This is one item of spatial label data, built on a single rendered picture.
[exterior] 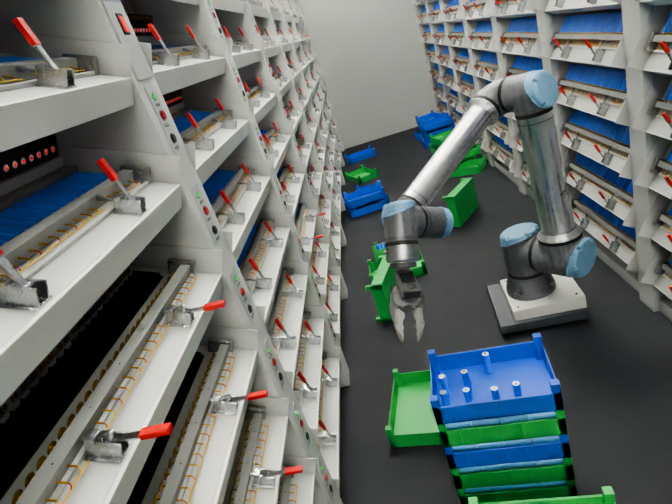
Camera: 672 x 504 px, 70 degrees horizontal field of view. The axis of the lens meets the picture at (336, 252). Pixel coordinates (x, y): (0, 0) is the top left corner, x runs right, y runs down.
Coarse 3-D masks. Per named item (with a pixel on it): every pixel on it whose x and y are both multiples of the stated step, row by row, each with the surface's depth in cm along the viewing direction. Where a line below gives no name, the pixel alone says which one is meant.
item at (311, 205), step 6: (300, 198) 235; (300, 204) 234; (306, 204) 234; (312, 204) 236; (306, 210) 235; (312, 210) 235; (312, 222) 221; (306, 228) 214; (312, 228) 214; (306, 234) 207; (312, 234) 208; (312, 240) 202; (306, 246) 196; (306, 252) 180
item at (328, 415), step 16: (336, 352) 187; (336, 368) 182; (320, 384) 173; (336, 384) 173; (320, 400) 166; (336, 400) 166; (320, 416) 159; (336, 416) 160; (320, 432) 151; (336, 432) 153; (320, 448) 146; (336, 448) 147; (336, 464) 142; (336, 480) 131
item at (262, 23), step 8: (256, 16) 265; (256, 24) 267; (264, 24) 266; (272, 24) 266; (264, 32) 268; (272, 32) 268; (280, 48) 272; (272, 56) 273; (280, 56) 273; (272, 64) 275; (280, 64) 275; (288, 96) 282; (296, 96) 282; (304, 120) 288; (304, 128) 290; (312, 144) 294; (312, 152) 296; (312, 160) 298; (336, 216) 313; (344, 240) 320
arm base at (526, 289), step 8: (512, 280) 193; (520, 280) 190; (528, 280) 188; (536, 280) 188; (544, 280) 188; (552, 280) 190; (512, 288) 194; (520, 288) 190; (528, 288) 189; (536, 288) 188; (544, 288) 188; (552, 288) 189; (512, 296) 195; (520, 296) 191; (528, 296) 189; (536, 296) 188; (544, 296) 188
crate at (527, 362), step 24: (432, 360) 134; (456, 360) 135; (480, 360) 134; (504, 360) 133; (528, 360) 130; (432, 384) 126; (456, 384) 131; (480, 384) 128; (504, 384) 125; (528, 384) 123; (552, 384) 111; (432, 408) 119; (456, 408) 117; (480, 408) 116; (504, 408) 115; (528, 408) 114; (552, 408) 113
